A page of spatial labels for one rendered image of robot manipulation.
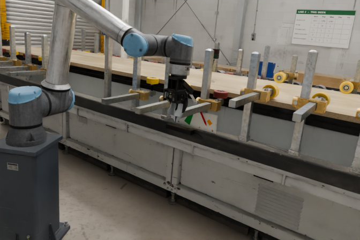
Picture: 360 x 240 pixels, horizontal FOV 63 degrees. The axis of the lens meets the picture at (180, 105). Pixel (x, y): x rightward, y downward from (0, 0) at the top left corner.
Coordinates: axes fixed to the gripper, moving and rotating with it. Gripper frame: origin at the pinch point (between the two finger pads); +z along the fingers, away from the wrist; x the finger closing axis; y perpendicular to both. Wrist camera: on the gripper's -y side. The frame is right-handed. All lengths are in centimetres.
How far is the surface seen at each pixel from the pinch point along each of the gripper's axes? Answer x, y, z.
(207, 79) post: -3.0, -29.1, -16.4
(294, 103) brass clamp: 43, -28, -12
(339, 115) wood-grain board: 59, -47, -8
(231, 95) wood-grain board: 4.2, -46.4, -7.5
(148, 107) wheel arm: -23.6, -7.4, 0.9
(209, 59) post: -3.3, -28.8, -26.7
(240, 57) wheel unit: -33, -138, -26
